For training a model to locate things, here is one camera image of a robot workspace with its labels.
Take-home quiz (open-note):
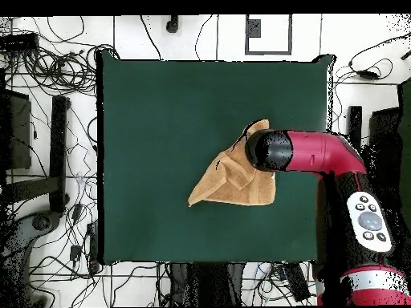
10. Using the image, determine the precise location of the narrow black power strip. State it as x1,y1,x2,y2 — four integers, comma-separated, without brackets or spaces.
87,221,100,275

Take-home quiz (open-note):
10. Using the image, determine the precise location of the grey square floor frame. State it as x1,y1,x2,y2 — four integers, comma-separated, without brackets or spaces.
244,14,294,56

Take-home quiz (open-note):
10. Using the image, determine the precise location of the thin black floor cable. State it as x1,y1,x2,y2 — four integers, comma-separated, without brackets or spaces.
140,14,162,61
194,14,214,61

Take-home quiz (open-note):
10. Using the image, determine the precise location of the dark green table cloth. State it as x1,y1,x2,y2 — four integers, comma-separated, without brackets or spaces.
96,49,336,265

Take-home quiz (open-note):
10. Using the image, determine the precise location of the black box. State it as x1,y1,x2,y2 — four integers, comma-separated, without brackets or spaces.
0,88,32,170
364,107,403,180

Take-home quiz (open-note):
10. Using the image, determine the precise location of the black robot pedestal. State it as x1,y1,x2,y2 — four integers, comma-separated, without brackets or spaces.
169,262,245,307

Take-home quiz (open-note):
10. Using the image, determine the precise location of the long black power strip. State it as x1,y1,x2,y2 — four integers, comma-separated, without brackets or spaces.
0,31,40,52

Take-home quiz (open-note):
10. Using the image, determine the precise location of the orange terry towel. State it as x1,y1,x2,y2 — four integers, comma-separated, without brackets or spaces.
187,119,277,208

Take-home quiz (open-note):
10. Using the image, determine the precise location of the black cross beam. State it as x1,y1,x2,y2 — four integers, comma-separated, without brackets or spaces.
4,176,62,203

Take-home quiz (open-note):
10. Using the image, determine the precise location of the grey office chair base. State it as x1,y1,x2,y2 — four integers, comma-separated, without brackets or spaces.
0,209,63,307

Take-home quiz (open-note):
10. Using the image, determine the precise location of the dark green curtain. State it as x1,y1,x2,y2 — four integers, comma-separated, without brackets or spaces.
396,76,411,206

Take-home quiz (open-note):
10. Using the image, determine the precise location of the small black floor object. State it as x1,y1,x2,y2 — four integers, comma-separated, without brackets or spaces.
165,14,180,34

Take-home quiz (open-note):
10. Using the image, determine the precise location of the tangle of black cables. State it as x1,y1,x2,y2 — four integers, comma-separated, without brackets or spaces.
6,15,121,97

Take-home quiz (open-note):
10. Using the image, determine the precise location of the black upright bar stand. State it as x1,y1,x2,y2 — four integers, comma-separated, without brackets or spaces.
347,105,363,152
48,95,71,213

